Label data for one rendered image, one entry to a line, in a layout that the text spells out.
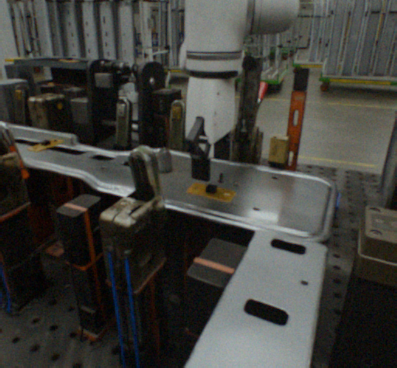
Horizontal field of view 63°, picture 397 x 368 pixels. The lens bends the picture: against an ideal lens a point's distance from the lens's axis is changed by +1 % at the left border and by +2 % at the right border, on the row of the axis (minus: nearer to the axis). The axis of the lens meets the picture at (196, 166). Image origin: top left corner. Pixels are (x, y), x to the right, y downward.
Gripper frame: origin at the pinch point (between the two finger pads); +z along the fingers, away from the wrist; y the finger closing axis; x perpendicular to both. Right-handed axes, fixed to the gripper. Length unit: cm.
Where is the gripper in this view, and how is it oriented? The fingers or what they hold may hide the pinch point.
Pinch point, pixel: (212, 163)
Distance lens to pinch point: 55.7
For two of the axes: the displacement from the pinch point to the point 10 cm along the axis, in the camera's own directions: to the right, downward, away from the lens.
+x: 9.0, 1.7, -3.9
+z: 0.0, 9.1, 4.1
